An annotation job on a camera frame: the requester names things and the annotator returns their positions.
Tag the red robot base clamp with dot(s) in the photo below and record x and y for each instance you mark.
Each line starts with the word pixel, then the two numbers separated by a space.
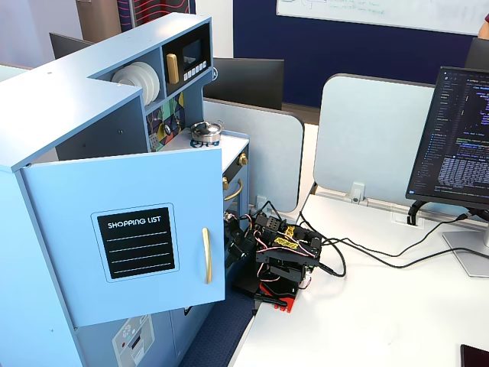
pixel 288 304

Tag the steel toy pot with lid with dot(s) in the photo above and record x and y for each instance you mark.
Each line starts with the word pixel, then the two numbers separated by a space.
pixel 206 130

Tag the steel toy ladle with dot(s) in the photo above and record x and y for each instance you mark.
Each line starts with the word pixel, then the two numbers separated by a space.
pixel 168 129

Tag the blue shopping list cabinet door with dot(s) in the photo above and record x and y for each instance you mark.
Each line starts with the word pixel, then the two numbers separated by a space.
pixel 126 179

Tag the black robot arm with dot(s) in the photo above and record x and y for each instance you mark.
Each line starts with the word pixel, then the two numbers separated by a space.
pixel 284 264

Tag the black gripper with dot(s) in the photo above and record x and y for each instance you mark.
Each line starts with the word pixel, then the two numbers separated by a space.
pixel 231 241

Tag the white perforated toy spatula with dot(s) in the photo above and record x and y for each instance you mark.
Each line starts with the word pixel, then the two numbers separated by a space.
pixel 153 142

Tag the grey divider clamp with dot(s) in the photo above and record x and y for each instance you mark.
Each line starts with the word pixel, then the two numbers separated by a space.
pixel 261 201
pixel 357 193

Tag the steel toy spoon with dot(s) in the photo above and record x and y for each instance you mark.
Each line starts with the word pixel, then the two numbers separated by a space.
pixel 176 121

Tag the black toy microwave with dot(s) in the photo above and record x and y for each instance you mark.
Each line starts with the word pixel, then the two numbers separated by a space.
pixel 191 53

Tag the white toy plate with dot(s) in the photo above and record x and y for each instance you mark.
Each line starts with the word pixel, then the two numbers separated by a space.
pixel 154 86
pixel 122 76
pixel 138 72

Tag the silver monitor stand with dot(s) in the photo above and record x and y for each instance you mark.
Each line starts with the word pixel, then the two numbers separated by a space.
pixel 470 252

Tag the grey desk divider panel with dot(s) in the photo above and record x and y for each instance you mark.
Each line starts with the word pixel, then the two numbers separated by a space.
pixel 263 149
pixel 370 130

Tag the blue toy kitchen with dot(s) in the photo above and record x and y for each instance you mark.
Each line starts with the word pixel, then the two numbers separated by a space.
pixel 68 103

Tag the gold stove knob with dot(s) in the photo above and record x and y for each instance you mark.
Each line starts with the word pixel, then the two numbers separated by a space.
pixel 242 158
pixel 225 183

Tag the whiteboard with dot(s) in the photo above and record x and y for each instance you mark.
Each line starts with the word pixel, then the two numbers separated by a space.
pixel 382 11

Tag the black monitor back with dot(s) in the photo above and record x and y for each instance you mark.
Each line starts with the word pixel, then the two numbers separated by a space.
pixel 248 82
pixel 67 45

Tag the computer monitor showing code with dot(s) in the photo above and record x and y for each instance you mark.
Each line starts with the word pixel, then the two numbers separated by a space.
pixel 454 137

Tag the blue round trivet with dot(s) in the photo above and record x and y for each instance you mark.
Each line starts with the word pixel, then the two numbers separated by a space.
pixel 202 144

